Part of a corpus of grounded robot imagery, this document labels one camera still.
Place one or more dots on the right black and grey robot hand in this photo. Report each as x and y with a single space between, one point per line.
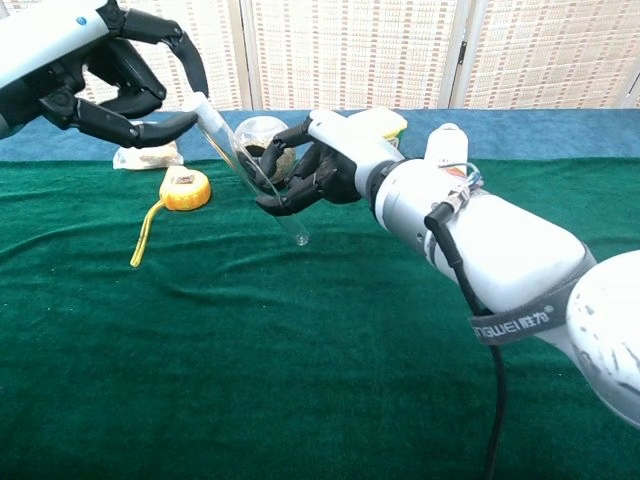
350 145

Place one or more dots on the left black and grey robot hand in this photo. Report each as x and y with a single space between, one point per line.
45 50

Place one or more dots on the clear glass test tube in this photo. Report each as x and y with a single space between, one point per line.
227 142

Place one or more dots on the small white cylindrical cap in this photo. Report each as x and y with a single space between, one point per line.
199 106

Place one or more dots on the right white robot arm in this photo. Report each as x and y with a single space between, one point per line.
500 235

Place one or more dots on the yellow lidded cup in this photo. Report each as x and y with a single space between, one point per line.
392 122

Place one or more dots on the round glass jar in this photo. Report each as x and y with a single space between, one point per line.
257 135

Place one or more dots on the bamboo folding screen panel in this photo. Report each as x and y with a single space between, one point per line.
550 50
350 50
220 50

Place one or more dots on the tea bottle white label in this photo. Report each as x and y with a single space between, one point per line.
450 142

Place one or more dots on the clear plastic snack bag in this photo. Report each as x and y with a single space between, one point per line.
150 159

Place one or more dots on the yellow tape measure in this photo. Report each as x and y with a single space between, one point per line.
187 190

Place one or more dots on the blue table cover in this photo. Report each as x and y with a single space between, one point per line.
540 135

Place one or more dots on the dark green velvet cloth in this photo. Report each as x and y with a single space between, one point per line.
250 360

